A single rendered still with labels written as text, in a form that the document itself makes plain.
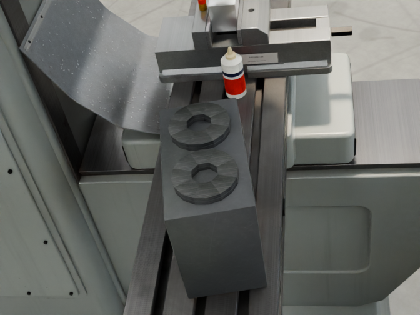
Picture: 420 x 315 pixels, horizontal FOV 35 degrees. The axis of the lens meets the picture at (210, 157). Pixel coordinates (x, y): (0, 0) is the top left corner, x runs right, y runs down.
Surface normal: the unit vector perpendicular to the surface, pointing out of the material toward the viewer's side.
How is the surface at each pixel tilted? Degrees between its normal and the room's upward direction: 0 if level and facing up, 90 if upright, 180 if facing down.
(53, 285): 88
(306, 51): 90
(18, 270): 88
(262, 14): 40
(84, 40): 62
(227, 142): 0
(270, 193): 0
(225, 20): 90
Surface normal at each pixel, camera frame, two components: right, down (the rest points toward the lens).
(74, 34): 0.82, -0.33
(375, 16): -0.15, -0.70
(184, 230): 0.08, 0.70
